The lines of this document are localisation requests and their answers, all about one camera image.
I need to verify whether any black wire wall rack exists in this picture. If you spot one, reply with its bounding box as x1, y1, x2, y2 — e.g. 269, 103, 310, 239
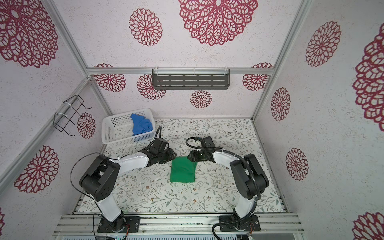
52, 95, 91, 137

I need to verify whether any grey metal wall shelf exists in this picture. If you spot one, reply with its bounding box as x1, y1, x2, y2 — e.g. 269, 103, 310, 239
152, 69, 231, 90

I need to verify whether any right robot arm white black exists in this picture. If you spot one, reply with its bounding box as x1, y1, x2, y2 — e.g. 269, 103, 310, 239
186, 137, 269, 219

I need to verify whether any aluminium front rail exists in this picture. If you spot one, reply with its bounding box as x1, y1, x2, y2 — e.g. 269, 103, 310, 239
53, 213, 305, 237

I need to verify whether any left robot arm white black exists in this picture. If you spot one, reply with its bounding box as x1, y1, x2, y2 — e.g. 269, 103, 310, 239
79, 138, 177, 223

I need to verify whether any green tank top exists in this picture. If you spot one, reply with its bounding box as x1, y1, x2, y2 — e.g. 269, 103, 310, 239
170, 157, 198, 183

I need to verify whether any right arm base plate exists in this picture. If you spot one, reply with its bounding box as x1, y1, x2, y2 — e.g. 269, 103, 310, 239
219, 214, 261, 232

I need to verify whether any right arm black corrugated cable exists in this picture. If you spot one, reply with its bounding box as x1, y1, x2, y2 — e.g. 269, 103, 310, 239
185, 136, 262, 202

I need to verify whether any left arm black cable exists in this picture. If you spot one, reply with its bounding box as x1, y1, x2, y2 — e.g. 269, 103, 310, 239
69, 125, 163, 211

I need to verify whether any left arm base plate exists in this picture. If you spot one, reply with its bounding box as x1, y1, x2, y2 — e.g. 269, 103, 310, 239
97, 216, 141, 234

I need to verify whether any white plastic laundry basket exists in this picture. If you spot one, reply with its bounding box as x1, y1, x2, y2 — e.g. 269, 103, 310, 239
102, 109, 156, 147

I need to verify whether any blue tank top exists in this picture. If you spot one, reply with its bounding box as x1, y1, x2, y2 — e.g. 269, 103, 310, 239
131, 114, 154, 136

